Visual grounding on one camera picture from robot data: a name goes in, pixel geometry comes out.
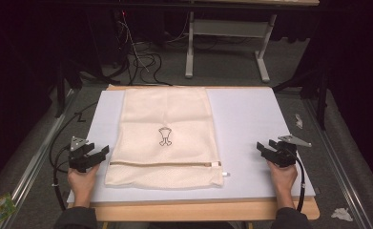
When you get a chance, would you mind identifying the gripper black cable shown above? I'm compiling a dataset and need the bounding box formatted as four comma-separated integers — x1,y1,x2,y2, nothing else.
288,148,306,214
51,143,73,212

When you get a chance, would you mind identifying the tangle of floor cables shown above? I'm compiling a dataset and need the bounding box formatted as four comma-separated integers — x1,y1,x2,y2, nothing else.
109,10,190,87

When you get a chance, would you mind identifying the black metal stand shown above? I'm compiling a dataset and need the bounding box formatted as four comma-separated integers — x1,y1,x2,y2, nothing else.
53,58,84,119
272,61,331,132

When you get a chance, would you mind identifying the cream mesh laundry bag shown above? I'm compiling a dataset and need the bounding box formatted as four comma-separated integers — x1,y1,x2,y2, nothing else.
104,87,232,190

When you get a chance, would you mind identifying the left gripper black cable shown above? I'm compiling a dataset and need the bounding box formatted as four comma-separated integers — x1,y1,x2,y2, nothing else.
51,143,73,212

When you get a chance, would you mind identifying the metal floor rail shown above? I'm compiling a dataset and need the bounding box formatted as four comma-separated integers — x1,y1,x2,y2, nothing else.
302,97,368,229
0,88,77,229

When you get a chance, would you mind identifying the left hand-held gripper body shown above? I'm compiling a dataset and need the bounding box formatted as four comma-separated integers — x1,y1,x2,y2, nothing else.
68,135,94,174

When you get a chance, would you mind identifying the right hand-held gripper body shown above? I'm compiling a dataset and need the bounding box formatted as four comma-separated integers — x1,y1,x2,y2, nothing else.
268,134,313,169

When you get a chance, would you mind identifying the white metal desk frame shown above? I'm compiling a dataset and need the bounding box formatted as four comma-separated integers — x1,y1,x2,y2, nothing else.
184,10,278,84

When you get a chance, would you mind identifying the person's right hand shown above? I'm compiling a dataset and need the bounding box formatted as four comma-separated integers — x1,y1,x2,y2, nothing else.
266,159,299,209

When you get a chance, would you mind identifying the white foam board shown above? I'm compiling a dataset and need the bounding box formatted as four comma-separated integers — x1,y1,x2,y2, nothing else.
66,88,317,204

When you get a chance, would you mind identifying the crumpled white tissue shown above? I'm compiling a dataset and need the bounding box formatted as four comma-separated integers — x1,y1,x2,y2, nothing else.
330,207,355,223

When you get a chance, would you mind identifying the black floor cable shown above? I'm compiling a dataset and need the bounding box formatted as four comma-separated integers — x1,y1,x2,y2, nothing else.
48,100,99,176

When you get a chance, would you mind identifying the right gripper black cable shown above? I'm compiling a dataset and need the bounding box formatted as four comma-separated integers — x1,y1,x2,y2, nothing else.
288,148,306,214

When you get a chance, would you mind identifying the person's left hand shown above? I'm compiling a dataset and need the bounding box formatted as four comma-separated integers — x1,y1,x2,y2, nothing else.
67,164,101,208

